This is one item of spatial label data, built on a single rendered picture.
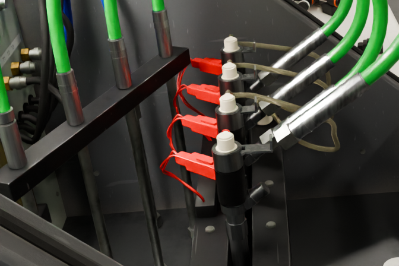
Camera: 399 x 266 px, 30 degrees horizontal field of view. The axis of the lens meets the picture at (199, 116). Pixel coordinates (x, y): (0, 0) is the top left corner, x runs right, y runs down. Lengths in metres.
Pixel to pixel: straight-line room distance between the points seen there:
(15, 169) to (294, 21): 0.42
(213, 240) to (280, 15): 0.33
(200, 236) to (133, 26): 0.32
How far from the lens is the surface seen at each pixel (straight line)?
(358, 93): 0.66
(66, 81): 0.76
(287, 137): 0.67
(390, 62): 0.65
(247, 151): 0.69
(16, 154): 0.72
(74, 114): 0.77
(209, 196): 0.81
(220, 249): 0.76
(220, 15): 0.97
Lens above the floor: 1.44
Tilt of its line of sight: 27 degrees down
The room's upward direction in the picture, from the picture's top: 8 degrees counter-clockwise
